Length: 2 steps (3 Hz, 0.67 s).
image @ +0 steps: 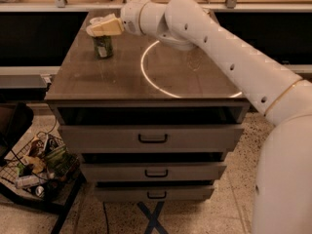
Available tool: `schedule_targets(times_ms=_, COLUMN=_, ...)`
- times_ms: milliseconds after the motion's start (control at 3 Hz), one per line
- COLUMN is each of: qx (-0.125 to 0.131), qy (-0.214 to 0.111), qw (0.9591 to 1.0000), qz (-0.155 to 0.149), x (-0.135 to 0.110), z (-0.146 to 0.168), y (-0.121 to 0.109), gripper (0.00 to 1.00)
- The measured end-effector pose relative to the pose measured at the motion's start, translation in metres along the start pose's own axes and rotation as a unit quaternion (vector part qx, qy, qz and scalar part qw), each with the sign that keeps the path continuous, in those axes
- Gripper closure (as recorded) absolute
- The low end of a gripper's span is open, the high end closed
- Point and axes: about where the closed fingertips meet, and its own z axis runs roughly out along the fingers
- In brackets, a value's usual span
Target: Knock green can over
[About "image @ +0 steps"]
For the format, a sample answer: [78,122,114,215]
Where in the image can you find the black chair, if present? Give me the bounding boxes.
[0,102,34,162]

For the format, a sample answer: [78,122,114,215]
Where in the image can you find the bottom grey drawer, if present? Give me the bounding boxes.
[94,185,215,202]

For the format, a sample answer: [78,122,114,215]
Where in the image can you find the grey drawer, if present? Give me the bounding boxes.
[94,185,215,202]
[81,162,226,182]
[58,125,243,153]

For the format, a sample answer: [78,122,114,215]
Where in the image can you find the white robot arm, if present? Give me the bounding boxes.
[87,0,312,234]

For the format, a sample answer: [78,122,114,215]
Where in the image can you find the green soda can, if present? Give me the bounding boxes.
[93,36,113,59]

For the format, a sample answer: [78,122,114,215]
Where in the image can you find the grey drawer cabinet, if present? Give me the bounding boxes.
[46,13,250,188]

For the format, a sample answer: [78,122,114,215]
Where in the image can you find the top grey drawer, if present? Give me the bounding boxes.
[58,125,243,153]

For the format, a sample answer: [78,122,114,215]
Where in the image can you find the middle grey drawer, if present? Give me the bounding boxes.
[81,162,226,182]

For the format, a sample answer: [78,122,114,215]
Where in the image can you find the black wire basket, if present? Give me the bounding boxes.
[0,131,81,200]

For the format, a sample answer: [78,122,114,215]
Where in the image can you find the snack bags in basket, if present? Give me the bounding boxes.
[13,134,79,198]

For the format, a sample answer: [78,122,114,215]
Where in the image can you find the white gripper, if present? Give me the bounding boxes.
[86,0,149,37]

